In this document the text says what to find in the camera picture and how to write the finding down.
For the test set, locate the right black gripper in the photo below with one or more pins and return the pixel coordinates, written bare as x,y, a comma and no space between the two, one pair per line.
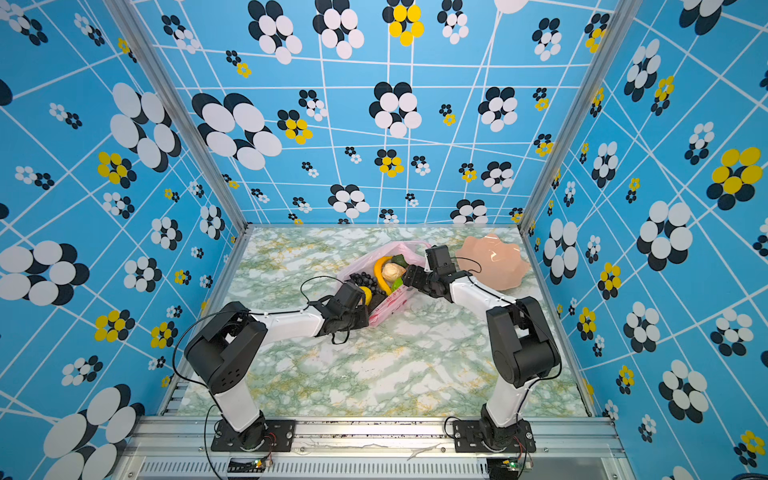
413,279

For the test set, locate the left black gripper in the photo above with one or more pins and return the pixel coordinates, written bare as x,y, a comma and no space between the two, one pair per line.
363,311

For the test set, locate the pink plastic bag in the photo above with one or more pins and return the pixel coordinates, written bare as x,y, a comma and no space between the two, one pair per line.
382,307

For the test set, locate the pink scalloped plastic plate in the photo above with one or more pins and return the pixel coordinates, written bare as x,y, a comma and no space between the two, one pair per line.
495,263

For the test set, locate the green fake lime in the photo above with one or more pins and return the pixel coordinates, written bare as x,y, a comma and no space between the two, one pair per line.
400,260

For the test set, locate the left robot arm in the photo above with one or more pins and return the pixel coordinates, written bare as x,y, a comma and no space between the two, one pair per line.
222,353

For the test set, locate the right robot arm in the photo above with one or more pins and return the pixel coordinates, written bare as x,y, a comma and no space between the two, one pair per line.
523,348

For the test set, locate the yellow fake lemon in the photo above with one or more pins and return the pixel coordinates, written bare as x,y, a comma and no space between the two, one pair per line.
367,294

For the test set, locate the black fake grapes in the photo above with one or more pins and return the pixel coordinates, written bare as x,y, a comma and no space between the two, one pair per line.
364,279

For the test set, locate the yellow fake banana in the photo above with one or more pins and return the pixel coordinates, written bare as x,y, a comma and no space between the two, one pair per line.
383,285

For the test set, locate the left green circuit board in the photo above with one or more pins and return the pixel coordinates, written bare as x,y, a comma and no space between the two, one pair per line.
249,466

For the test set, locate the green circuit board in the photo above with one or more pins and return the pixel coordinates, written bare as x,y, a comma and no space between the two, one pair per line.
505,468
249,466

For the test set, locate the right green circuit board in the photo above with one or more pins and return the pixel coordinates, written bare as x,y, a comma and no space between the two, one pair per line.
505,468

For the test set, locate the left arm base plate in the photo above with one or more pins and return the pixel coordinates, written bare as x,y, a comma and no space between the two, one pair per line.
265,435

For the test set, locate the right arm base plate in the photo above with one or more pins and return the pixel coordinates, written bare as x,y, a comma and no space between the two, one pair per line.
482,436

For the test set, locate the aluminium front rail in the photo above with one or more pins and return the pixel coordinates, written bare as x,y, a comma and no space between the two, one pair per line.
373,448

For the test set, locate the right aluminium corner post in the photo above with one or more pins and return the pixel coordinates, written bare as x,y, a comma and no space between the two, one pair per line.
620,23

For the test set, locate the aluminium corner post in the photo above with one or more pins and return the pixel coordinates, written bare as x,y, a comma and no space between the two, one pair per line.
128,22
620,23

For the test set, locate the left aluminium corner post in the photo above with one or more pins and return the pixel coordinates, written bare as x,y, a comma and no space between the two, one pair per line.
128,22

